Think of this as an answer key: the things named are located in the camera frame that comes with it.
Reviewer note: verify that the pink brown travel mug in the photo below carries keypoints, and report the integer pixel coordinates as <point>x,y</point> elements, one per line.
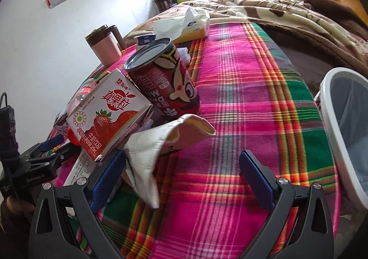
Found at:
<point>107,44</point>

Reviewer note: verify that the person's left hand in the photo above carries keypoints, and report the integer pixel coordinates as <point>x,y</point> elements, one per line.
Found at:
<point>16,215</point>

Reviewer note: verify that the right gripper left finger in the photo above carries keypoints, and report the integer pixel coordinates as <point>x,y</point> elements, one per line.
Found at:
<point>51,235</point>

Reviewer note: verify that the pink plaid blanket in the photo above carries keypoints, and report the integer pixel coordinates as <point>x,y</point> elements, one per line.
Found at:
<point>255,99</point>

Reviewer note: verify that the white round trash bin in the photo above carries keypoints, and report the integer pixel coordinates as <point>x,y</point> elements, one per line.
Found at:
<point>342,101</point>

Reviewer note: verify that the white yogurt cup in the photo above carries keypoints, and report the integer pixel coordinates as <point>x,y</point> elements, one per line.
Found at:
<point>143,40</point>

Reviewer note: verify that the red cartoon drink can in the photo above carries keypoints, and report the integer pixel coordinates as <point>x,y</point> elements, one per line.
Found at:
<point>161,75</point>

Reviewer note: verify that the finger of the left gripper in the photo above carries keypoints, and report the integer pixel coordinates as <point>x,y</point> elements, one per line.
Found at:
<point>52,143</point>

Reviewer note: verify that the strawberry milk carton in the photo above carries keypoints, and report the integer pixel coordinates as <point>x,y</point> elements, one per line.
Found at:
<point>110,113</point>

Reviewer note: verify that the yellow tissue pack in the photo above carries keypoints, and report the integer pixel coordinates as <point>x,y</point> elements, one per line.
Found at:
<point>193,25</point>

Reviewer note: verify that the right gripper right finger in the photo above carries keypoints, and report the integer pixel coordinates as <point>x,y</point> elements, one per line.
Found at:
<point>311,235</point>

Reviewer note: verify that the brown patterned fleece blanket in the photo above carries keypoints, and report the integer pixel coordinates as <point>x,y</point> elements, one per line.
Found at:
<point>325,28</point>

